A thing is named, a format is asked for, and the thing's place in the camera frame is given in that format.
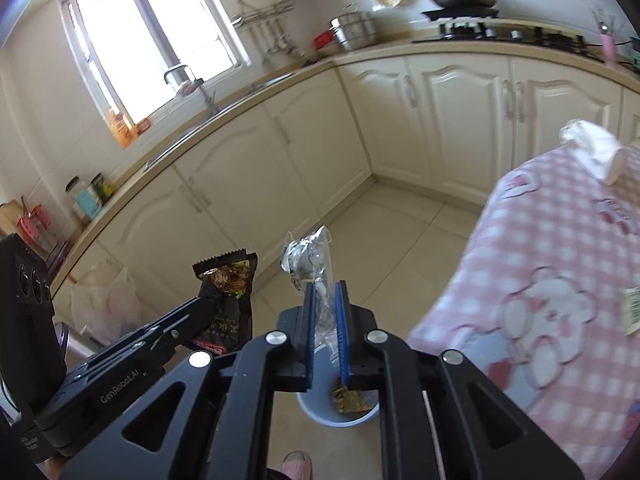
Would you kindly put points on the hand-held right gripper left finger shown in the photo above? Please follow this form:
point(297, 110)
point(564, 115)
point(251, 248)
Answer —
point(309, 330)

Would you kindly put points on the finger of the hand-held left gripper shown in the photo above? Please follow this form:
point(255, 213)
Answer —
point(192, 322)

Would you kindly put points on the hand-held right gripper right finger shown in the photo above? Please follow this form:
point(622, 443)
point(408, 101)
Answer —
point(342, 330)

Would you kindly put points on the dark snack packet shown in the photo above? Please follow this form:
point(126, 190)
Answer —
point(230, 290)

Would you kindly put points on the clear silver wrapper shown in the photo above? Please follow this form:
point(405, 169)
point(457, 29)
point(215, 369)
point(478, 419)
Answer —
point(305, 260)

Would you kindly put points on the pale blue waste bin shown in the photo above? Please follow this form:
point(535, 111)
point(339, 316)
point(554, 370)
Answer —
point(320, 410)

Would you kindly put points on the white plastic bag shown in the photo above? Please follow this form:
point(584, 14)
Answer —
point(105, 300)

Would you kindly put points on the red plastic basket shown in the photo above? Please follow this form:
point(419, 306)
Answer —
point(34, 225)

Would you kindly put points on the wooden cutting board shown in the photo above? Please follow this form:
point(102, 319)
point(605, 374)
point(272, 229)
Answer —
point(10, 217)

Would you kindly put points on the pink slipper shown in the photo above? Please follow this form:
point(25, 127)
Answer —
point(297, 465)

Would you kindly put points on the clear jar with blue label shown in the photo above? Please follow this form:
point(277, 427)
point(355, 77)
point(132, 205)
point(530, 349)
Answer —
point(85, 202)

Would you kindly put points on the dark glass jar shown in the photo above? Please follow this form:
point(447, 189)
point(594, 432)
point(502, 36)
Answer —
point(103, 187)

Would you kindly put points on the cream kitchen base cabinets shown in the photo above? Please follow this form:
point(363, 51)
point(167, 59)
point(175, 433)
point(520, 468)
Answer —
point(310, 150)

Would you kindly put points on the orange packet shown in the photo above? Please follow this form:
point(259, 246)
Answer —
point(121, 130)

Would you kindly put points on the pink checkered bunny tablecloth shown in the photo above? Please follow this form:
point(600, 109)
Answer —
point(550, 240)

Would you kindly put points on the metal sink faucet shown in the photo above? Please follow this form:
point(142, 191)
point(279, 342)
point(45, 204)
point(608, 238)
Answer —
point(202, 90)

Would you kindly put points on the red container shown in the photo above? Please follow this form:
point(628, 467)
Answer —
point(324, 41)

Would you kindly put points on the kitchen window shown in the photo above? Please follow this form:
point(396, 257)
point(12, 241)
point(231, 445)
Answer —
point(150, 35)

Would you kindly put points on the stainless steel pot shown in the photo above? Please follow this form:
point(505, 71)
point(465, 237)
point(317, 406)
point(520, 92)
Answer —
point(355, 32)

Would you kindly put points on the white paper cup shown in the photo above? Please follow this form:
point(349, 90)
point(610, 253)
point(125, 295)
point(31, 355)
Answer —
point(616, 167)

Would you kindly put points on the black gas stove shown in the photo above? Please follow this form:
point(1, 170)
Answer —
point(500, 35)

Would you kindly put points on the black induction cooker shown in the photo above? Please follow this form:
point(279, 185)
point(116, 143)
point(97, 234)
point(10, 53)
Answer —
point(460, 14)

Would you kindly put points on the pink utensil holder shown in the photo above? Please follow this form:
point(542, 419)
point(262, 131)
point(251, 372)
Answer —
point(607, 45)

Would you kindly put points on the green electric cooker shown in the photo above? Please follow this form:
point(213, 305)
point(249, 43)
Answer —
point(634, 50)

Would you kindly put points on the wall rail with utensils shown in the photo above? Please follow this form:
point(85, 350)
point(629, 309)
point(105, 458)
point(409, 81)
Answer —
point(265, 30)

